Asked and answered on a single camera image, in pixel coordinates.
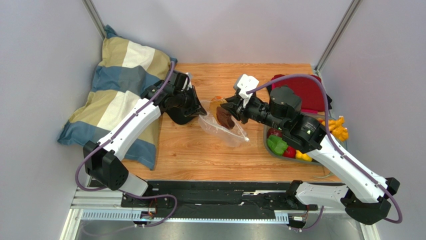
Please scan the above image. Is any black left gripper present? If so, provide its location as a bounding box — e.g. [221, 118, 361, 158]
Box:
[173, 86, 207, 118]

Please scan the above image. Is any dark red sweet potato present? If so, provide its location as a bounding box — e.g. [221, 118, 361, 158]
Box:
[209, 96, 235, 130]

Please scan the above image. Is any clear dotted zip top bag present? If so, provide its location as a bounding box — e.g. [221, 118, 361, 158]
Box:
[198, 96, 250, 148]

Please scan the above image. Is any green bell pepper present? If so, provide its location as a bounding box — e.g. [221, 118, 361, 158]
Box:
[266, 135, 289, 156]

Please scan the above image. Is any red pomegranate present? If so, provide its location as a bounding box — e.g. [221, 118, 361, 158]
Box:
[282, 146, 297, 159]

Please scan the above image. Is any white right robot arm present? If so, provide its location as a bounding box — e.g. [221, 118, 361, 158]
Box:
[221, 86, 400, 225]

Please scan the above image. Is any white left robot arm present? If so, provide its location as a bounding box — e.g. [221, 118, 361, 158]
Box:
[83, 70, 207, 197]

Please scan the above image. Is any clear plastic food tray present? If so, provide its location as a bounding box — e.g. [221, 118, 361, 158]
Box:
[263, 117, 348, 166]

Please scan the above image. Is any black baseball cap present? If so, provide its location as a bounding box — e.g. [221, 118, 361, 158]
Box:
[165, 107, 199, 125]

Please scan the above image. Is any red folded cloth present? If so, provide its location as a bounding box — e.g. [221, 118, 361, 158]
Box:
[266, 77, 325, 115]

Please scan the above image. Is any yellow bell pepper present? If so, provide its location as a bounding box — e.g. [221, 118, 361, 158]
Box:
[295, 150, 313, 162]

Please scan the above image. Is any blue beige plaid pillow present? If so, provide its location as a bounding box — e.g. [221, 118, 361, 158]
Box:
[57, 24, 178, 171]

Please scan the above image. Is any black folded cloth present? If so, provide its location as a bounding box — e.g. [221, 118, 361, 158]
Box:
[326, 94, 333, 110]

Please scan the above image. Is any orange finger fruit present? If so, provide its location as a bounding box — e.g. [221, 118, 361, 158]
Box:
[328, 115, 349, 142]

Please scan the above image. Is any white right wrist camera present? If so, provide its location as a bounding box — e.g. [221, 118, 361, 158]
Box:
[233, 74, 259, 100]

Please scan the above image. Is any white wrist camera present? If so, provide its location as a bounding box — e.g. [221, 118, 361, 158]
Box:
[184, 72, 193, 90]
[233, 74, 259, 100]

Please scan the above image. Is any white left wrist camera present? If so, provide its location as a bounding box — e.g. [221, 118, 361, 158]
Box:
[184, 72, 193, 90]

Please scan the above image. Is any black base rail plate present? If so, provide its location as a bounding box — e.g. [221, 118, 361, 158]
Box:
[120, 180, 319, 220]

